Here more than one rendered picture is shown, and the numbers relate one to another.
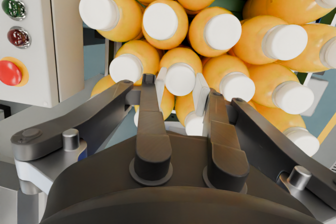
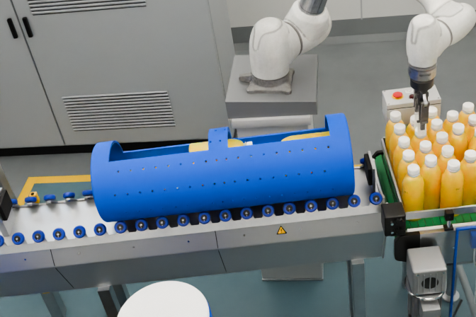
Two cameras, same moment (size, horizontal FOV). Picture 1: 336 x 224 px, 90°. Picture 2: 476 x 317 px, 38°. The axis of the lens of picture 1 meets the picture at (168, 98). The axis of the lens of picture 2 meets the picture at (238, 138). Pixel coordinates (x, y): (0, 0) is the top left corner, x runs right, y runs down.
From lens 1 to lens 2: 2.38 m
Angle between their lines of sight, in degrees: 53
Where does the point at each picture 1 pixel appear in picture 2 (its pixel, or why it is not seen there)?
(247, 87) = (428, 145)
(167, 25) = (436, 123)
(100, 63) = not seen: hidden behind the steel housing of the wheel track
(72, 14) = not seen: hidden behind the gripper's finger
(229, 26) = (444, 135)
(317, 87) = (438, 262)
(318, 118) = not seen: outside the picture
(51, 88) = (395, 105)
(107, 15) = (432, 111)
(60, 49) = (410, 110)
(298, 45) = (448, 150)
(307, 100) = (432, 159)
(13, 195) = (312, 100)
